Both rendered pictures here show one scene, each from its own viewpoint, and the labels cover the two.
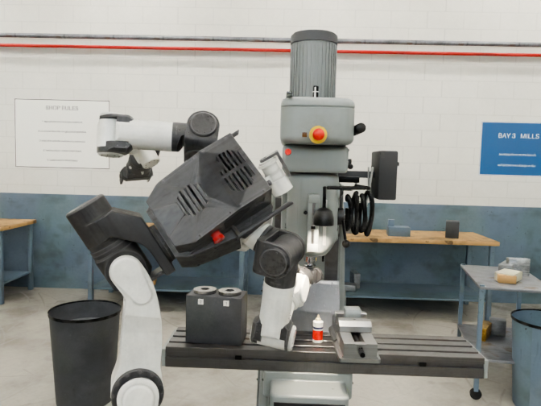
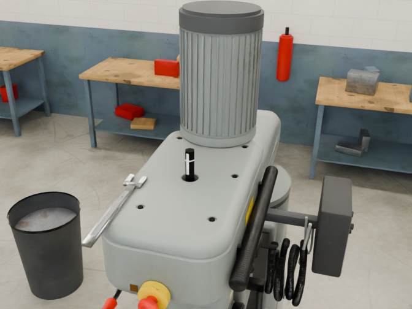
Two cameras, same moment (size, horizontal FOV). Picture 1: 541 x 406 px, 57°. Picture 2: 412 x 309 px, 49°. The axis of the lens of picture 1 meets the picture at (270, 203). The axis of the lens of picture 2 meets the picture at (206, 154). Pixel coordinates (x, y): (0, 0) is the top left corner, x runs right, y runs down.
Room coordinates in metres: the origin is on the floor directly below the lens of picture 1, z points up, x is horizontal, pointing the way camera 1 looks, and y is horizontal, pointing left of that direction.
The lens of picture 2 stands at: (1.09, -0.39, 2.39)
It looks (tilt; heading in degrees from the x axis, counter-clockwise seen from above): 28 degrees down; 13
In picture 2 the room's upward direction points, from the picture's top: 1 degrees clockwise
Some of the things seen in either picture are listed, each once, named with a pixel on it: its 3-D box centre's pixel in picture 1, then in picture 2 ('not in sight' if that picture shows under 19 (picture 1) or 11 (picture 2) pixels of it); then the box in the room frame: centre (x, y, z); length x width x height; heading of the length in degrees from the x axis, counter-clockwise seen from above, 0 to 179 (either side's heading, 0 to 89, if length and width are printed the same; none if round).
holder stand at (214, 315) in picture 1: (216, 314); not in sight; (1.91, 0.20, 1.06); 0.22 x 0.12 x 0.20; 82
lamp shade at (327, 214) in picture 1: (324, 216); not in sight; (1.73, -0.19, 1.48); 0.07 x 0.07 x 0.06
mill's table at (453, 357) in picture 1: (320, 350); not in sight; (1.91, -0.22, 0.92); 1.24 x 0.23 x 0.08; 88
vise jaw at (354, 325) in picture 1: (354, 325); not in sight; (1.86, -0.33, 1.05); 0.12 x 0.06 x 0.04; 90
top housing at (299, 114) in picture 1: (314, 125); (192, 204); (1.93, -0.16, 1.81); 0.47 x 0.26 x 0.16; 178
